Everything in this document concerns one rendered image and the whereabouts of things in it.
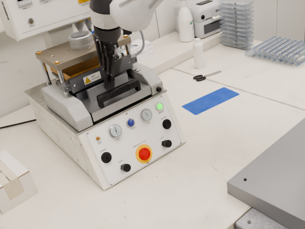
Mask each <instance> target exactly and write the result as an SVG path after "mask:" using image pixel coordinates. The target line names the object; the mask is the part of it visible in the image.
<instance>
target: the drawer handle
mask: <svg viewBox="0 0 305 229"><path fill-rule="evenodd" d="M134 88H135V90H137V91H140V90H141V86H140V83H139V80H138V79H136V78H135V79H132V80H130V81H128V82H126V83H124V84H121V85H119V86H117V87H115V88H112V89H110V90H108V91H106V92H103V93H101V94H99V95H97V102H98V106H99V107H100V108H104V102H105V101H108V100H110V99H112V98H114V97H116V96H118V95H121V94H123V93H125V92H127V91H129V90H131V89H134Z"/></svg>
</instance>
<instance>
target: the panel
mask: <svg viewBox="0 0 305 229"><path fill-rule="evenodd" d="M159 103H161V104H162V109H161V110H159V109H158V108H157V104H159ZM143 109H149V110H150V111H151V112H152V118H151V119H150V120H149V121H143V120H142V119H141V117H140V112H141V111H142V110H143ZM129 119H132V120H133V121H134V125H133V126H132V127H130V126H129V125H128V120H129ZM166 120H169V121H171V124H172V125H171V127H170V128H165V127H164V121H166ZM114 124H117V125H119V126H120V127H121V129H122V133H121V135H120V136H119V137H117V138H114V137H111V136H110V134H109V128H110V126H111V125H114ZM84 134H85V136H86V138H87V140H88V142H89V145H90V147H91V149H92V151H93V153H94V155H95V158H96V160H97V162H98V164H99V166H100V168H101V171H102V173H103V174H104V177H105V179H106V181H107V183H108V185H109V187H112V186H113V185H115V184H116V183H118V182H120V181H121V180H123V179H125V178H126V177H128V176H130V175H132V174H133V173H135V172H137V171H138V170H140V169H142V168H143V167H145V166H147V165H148V164H150V163H152V162H153V161H155V160H157V159H158V158H160V157H162V156H163V155H165V154H167V153H168V152H170V151H172V150H173V149H175V148H177V147H178V146H180V145H182V144H183V142H182V139H181V137H180V135H179V132H178V130H177V128H176V126H175V123H174V121H173V118H172V116H171V114H170V111H169V109H168V106H167V104H166V101H165V99H164V97H163V95H162V94H161V95H159V96H157V97H155V98H153V99H151V100H149V101H147V102H145V103H143V104H141V105H139V106H137V107H135V108H133V109H130V110H128V111H126V112H124V113H122V114H120V115H118V116H116V117H114V118H112V119H110V120H108V121H106V122H104V123H102V124H100V125H98V126H96V127H94V128H92V129H90V130H88V131H86V132H84ZM164 140H170V141H171V142H172V145H171V147H169V148H167V147H163V146H162V142H163V141H164ZM141 148H148V149H149V150H150V153H151V155H150V157H149V159H147V160H142V159H140V157H139V151H140V149H141ZM105 153H109V154H111V160H110V161H109V162H104V161H103V158H102V157H103V155H104V154H105ZM123 164H129V165H130V166H131V170H130V171H129V172H124V171H122V170H121V165H123Z"/></svg>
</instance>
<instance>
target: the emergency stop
mask: <svg viewBox="0 0 305 229"><path fill-rule="evenodd" d="M150 155H151V153H150V150H149V149H148V148H141V149H140V151H139V157H140V159H142V160H147V159H149V157H150Z"/></svg>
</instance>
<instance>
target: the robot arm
mask: <svg viewBox="0 0 305 229"><path fill-rule="evenodd" d="M163 1H164V0H90V4H89V7H90V14H91V23H92V24H93V28H94V35H93V38H94V41H95V45H96V50H97V54H98V61H99V65H100V66H102V68H103V70H104V88H105V89H106V90H110V89H112V88H114V87H115V78H114V76H115V75H118V74H119V71H120V66H121V61H122V58H123V57H124V54H123V52H122V53H120V52H119V50H118V39H119V37H120V36H121V29H124V30H128V31H131V32H137V31H141V30H144V29H146V28H147V27H148V26H149V25H150V23H151V20H152V17H153V14H154V12H155V9H156V8H157V7H158V6H159V5H160V4H161V3H162V2H163Z"/></svg>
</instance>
